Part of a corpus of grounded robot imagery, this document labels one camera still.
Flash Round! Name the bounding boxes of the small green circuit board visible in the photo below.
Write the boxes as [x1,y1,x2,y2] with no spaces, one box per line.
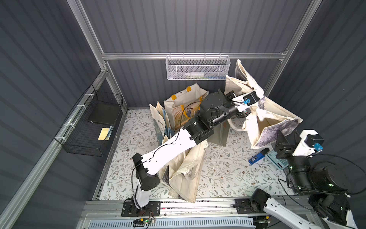
[132,218,151,228]

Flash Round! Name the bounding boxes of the cream tote yellow handles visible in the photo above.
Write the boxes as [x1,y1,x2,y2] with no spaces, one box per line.
[164,84,209,133]

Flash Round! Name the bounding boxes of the cream tote with purple print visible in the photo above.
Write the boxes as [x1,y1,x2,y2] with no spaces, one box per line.
[225,59,303,149]

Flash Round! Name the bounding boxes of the white wire wall basket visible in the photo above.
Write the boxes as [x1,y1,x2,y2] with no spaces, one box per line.
[165,54,231,81]

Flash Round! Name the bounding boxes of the cream tote blue print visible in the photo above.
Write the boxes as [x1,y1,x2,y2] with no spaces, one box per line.
[149,102,174,145]

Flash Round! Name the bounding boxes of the cream tote bag front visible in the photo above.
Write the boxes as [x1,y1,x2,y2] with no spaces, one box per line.
[158,140,208,203]

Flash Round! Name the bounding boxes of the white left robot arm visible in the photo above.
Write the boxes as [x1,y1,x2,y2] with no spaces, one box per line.
[132,91,264,209]

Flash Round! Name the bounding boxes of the black notebook in basket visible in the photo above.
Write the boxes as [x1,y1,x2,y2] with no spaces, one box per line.
[87,102,121,126]

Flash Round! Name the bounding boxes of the blue black marker device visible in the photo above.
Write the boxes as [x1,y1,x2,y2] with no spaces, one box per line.
[248,148,270,165]

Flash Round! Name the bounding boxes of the yellow sticky notepad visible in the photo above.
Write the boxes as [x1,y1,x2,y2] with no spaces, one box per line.
[98,128,110,141]

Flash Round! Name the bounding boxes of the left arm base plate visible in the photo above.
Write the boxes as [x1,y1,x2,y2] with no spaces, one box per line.
[121,198,161,218]

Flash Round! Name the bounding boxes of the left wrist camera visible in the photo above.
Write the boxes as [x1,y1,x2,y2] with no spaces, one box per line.
[232,91,260,106]

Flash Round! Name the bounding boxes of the olive green canvas bag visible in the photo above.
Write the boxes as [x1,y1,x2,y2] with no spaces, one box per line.
[207,121,230,147]

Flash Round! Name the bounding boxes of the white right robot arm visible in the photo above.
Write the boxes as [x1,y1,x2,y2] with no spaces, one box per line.
[250,130,358,229]

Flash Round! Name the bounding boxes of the white tube in basket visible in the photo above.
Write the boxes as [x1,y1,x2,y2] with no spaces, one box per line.
[185,72,205,79]

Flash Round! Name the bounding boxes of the teal calculator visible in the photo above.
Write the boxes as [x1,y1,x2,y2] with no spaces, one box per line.
[266,150,289,170]

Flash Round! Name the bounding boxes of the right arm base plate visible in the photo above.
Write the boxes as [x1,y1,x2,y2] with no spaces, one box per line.
[232,198,254,214]

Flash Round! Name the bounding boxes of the black wire wall basket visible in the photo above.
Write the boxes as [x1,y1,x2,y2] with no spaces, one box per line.
[55,86,123,157]

